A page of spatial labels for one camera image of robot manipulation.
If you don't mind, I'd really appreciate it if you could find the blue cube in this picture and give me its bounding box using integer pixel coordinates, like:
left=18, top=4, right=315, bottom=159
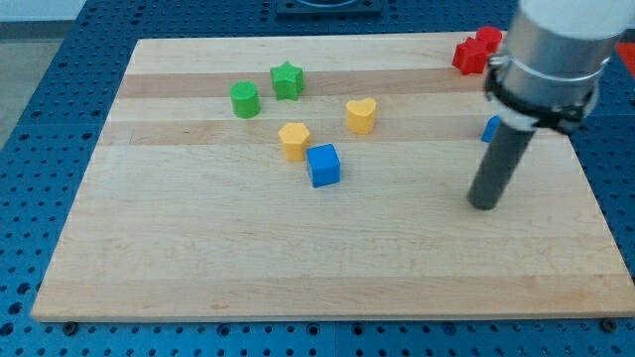
left=307, top=144, right=341, bottom=187

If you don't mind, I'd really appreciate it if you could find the yellow hexagon block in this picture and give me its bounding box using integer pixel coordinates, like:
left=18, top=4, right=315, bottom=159
left=278, top=122, right=312, bottom=162

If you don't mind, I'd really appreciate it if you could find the yellow heart block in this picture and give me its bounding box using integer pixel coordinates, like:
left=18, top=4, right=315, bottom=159
left=345, top=97, right=377, bottom=135

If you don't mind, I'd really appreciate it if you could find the red cylinder block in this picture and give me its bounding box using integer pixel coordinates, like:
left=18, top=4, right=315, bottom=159
left=476, top=26, right=503, bottom=54

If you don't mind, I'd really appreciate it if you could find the green cylinder block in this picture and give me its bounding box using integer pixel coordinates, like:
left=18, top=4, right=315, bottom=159
left=229, top=81, right=261, bottom=119

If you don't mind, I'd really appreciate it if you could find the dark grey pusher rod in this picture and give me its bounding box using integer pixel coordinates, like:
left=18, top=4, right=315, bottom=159
left=467, top=122, right=535, bottom=210

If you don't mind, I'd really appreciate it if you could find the blue block behind rod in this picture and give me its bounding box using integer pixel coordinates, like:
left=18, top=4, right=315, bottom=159
left=480, top=115, right=500, bottom=143

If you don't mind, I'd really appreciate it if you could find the green star block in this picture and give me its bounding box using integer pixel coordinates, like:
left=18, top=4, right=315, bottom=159
left=270, top=61, right=305, bottom=100

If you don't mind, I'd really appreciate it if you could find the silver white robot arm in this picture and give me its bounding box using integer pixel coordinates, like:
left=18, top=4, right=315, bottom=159
left=484, top=0, right=634, bottom=134

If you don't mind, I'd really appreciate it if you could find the red star block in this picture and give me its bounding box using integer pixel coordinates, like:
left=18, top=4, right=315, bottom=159
left=452, top=37, right=490, bottom=75

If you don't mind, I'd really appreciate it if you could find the wooden board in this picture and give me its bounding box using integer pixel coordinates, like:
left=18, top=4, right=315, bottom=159
left=31, top=32, right=634, bottom=322

